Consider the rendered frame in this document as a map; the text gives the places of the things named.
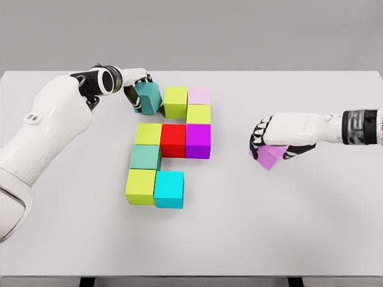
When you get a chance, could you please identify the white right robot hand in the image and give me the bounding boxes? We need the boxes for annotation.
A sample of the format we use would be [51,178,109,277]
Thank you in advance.
[249,112,320,161]

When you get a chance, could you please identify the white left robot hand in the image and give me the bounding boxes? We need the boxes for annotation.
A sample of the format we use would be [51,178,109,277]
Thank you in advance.
[121,68,156,112]

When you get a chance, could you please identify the dark teal cube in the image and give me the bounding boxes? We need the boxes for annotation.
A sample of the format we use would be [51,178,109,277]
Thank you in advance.
[133,81,160,115]

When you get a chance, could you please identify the orchid pink cube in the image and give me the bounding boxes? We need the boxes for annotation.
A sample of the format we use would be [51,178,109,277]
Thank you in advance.
[248,144,289,172]

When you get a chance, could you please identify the yellow-green cube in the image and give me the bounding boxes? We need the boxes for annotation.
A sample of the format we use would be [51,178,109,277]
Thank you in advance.
[124,169,157,206]
[186,103,212,126]
[163,86,189,119]
[133,123,163,146]

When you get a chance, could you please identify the pale pink cube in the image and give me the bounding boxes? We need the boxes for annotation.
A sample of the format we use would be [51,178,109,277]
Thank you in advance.
[187,86,211,106]

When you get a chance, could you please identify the red cube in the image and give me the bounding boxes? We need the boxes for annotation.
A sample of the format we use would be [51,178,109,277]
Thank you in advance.
[160,124,187,158]

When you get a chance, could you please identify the sea green cube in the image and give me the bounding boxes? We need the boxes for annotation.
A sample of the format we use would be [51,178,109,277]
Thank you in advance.
[129,144,162,172]

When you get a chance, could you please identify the purple cube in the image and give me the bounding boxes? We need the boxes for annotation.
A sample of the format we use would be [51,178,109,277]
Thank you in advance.
[185,123,212,160]

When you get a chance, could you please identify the cyan cube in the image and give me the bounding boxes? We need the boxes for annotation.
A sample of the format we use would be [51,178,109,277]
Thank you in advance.
[153,170,184,209]

